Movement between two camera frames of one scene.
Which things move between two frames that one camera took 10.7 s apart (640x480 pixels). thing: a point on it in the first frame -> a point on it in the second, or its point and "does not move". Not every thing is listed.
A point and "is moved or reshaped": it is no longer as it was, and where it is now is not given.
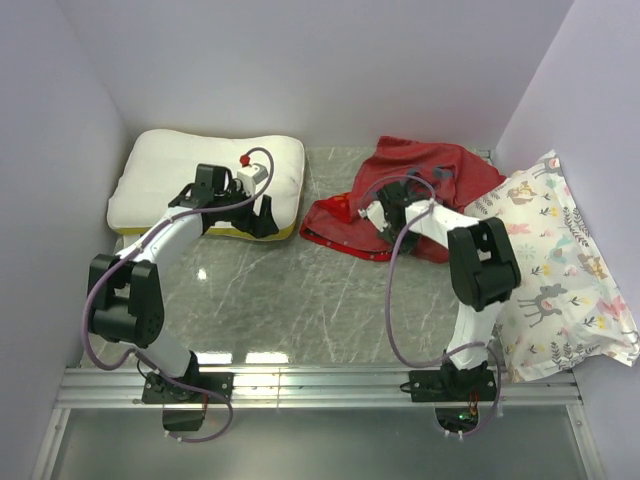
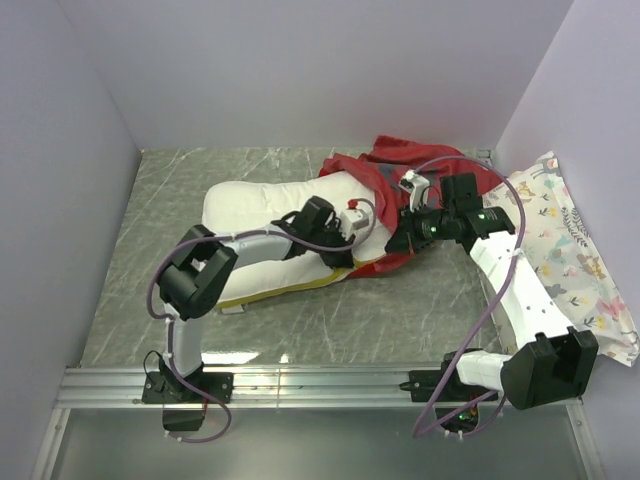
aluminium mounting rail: [122, 389] does not move
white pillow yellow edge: [151, 168] -> [231, 207]
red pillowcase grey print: [455, 174] is moved or reshaped
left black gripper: [258, 226] -> [341, 258]
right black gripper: [408, 246] -> [407, 234]
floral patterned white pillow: [567, 305] does not move
